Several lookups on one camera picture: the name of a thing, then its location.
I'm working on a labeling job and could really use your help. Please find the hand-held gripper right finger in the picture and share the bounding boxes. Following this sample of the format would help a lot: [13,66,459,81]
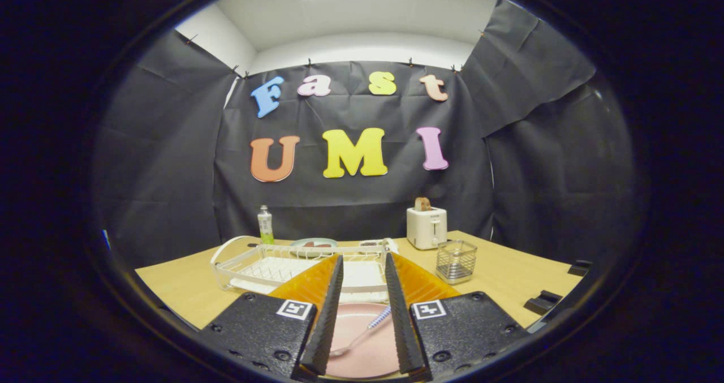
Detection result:
[385,252,529,382]

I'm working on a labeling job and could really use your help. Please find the clear bottle with green liquid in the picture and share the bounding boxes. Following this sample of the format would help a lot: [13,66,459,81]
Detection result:
[257,205,275,245]

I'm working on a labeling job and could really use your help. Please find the white toaster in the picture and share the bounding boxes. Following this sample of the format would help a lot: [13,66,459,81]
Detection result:
[406,206,448,251]

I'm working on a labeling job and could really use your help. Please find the black backdrop cloth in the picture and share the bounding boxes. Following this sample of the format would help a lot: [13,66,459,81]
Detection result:
[90,0,637,270]

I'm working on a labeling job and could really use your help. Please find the white wire dish rack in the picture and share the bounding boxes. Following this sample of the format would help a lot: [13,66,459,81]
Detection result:
[210,235,399,304]

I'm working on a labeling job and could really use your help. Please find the metal wire basket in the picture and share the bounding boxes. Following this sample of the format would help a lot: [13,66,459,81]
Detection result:
[436,239,479,285]

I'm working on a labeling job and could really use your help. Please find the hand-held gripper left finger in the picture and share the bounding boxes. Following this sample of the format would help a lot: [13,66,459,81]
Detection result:
[198,254,344,381]

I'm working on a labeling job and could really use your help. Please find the spoon with blue checked handle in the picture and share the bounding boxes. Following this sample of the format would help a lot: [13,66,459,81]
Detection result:
[330,306,393,357]

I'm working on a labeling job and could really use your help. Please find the pink plate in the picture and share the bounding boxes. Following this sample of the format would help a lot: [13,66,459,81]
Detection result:
[325,302,403,379]

